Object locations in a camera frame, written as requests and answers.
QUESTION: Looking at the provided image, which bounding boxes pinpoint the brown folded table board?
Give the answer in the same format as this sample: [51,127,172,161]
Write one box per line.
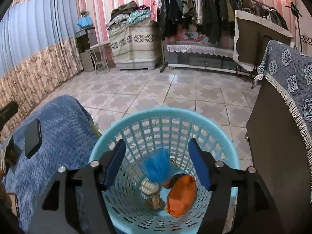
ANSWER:
[233,10,293,72]

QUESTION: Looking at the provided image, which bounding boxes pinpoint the pile of clothes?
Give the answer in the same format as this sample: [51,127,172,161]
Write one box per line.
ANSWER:
[106,1,152,30]

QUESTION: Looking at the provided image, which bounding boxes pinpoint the brown tray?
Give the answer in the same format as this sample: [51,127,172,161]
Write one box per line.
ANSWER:
[0,191,20,218]

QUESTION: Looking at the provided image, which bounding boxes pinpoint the orange plastic bag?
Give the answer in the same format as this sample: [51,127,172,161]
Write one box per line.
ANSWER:
[165,174,197,218]

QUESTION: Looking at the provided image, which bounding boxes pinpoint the blue floral curtain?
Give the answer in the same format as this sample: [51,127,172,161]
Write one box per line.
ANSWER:
[0,0,84,137]

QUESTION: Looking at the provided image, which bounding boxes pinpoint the row of hanging clothes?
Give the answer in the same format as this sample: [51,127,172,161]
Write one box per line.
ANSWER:
[158,0,289,44]

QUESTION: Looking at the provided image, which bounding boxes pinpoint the red printed box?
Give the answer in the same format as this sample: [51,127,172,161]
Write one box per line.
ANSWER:
[175,30,204,43]

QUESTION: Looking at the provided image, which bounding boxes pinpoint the light blue plastic basket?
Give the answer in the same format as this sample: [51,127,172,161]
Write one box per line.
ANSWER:
[89,107,240,234]

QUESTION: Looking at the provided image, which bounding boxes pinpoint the metal clothes rack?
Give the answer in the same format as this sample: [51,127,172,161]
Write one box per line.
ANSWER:
[156,0,290,74]

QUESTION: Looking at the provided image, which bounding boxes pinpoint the grey water dispenser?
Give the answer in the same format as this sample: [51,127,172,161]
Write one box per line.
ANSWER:
[75,27,98,72]

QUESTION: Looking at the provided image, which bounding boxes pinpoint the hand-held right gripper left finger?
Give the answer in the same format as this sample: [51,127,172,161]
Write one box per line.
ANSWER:
[28,139,126,234]

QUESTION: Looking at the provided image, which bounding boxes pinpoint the blue plastic bag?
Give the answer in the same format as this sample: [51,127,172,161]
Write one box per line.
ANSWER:
[143,149,171,184]

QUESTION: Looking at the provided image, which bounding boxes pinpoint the grey floral fringed cloth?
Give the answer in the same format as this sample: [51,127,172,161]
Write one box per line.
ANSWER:
[253,40,312,153]

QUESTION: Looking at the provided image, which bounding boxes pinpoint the black flat case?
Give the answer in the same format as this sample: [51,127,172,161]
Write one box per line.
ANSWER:
[24,119,42,159]

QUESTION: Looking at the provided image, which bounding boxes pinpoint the patterned cloth covered cabinet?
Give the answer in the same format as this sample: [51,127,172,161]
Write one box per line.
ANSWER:
[108,21,162,71]

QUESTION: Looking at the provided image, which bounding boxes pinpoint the woven straw basket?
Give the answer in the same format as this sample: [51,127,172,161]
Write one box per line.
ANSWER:
[144,192,164,210]

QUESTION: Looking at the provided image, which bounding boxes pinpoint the glass tv stand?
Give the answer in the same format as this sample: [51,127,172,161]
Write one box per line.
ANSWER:
[166,43,254,75]

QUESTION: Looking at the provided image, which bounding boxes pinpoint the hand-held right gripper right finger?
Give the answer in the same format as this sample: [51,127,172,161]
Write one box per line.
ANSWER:
[188,138,285,234]

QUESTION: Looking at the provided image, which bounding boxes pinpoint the pink hanging bag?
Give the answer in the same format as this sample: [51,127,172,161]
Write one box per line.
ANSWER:
[150,0,159,22]

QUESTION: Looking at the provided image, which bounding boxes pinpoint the white lace cloth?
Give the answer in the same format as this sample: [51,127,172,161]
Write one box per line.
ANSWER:
[166,44,234,59]

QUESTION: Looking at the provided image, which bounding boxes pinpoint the small metal side table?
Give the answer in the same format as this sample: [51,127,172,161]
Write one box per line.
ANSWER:
[89,41,111,75]

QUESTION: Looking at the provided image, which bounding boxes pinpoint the dark brown cabinet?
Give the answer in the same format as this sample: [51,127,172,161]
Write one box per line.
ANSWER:
[246,77,312,234]

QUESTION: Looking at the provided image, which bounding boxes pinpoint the black floor stand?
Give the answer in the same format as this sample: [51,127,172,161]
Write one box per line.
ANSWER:
[285,2,304,51]

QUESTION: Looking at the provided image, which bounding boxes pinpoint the blue knitted blanket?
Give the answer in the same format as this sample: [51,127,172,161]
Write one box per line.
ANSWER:
[0,95,103,234]

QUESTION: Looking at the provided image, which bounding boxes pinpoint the blue cloth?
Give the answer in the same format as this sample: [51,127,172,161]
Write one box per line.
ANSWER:
[77,17,93,29]

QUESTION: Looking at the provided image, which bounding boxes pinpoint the white ribbed toy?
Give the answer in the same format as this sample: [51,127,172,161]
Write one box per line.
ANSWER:
[140,178,160,195]

